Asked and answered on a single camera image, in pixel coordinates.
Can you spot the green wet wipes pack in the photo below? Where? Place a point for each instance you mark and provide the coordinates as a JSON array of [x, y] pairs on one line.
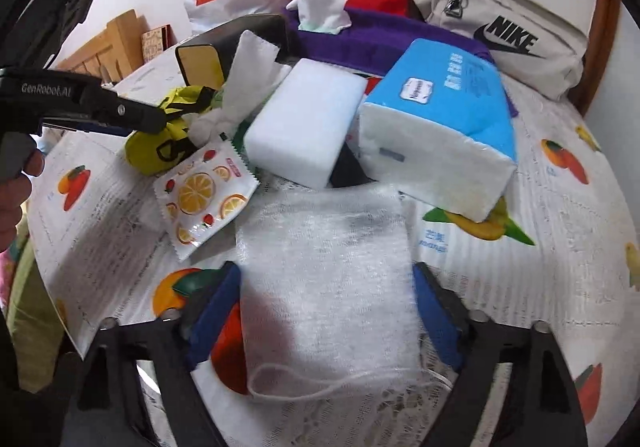
[[320, 7]]

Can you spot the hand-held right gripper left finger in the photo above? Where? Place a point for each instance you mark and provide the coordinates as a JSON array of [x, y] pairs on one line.
[[215, 312]]

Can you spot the wooden chair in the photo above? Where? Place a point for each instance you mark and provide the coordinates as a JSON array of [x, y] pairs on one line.
[[110, 47]]

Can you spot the white sponge block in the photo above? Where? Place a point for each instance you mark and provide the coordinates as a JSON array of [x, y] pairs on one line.
[[300, 122]]

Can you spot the yellow-green blanket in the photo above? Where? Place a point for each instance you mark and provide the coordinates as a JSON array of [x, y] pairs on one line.
[[35, 317]]

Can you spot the person's left hand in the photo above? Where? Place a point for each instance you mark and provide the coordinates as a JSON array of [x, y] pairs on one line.
[[12, 207]]

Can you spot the fruit-print bedsheet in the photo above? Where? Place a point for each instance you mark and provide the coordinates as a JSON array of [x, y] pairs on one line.
[[550, 252]]

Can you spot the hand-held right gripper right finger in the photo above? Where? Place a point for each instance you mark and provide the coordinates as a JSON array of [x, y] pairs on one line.
[[435, 322]]

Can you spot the yellow and black pouch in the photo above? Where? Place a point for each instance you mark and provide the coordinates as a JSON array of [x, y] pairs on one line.
[[142, 152]]

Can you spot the white paper tissue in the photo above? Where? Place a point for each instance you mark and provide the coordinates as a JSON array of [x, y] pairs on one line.
[[250, 72]]

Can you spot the blue tissue pack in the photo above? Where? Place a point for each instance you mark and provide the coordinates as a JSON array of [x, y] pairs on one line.
[[440, 92]]

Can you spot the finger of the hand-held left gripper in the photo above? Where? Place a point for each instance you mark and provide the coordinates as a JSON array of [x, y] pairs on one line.
[[135, 114]]

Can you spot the fruit-print wipe packet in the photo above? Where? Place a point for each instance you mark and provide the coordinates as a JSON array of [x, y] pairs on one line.
[[200, 192]]

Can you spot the white mesh cloth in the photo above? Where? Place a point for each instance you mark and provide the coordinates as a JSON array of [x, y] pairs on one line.
[[325, 277]]

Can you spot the black box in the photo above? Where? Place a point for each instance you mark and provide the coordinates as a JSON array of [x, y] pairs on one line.
[[250, 24]]

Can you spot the beige shoulder bag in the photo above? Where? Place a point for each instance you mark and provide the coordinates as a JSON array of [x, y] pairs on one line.
[[500, 7]]

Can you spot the purple towel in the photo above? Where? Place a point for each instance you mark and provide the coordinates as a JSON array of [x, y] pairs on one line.
[[360, 47]]

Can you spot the small patterned box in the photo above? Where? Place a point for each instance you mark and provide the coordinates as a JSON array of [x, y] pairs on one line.
[[156, 43]]

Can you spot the wooden door frame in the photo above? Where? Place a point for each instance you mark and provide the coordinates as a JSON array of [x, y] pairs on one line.
[[602, 37]]

